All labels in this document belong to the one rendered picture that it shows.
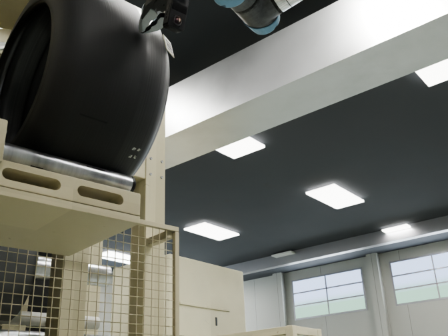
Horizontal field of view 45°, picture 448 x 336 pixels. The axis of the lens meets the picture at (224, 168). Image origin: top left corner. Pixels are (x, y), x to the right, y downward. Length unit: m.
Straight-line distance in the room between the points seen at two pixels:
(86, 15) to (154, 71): 0.21
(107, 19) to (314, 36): 3.59
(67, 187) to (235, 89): 3.97
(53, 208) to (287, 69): 3.79
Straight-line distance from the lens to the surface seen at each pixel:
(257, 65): 5.08
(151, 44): 1.42
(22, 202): 1.22
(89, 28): 1.33
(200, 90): 5.45
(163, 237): 2.06
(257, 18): 1.24
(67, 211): 1.25
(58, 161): 1.29
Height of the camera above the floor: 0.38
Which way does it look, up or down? 24 degrees up
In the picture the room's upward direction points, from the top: 2 degrees counter-clockwise
